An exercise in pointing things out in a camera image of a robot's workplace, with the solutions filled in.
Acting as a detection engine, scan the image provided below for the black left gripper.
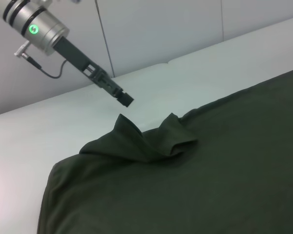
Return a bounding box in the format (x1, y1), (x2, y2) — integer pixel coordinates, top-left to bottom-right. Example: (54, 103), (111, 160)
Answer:
(53, 36), (135, 107)

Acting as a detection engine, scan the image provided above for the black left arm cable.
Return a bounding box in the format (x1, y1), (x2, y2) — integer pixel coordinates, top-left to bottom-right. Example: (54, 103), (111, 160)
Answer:
(14, 41), (68, 79)

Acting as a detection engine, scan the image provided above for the dark green t-shirt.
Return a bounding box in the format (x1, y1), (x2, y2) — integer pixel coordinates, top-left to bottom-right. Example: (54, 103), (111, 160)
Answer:
(36, 66), (293, 234)

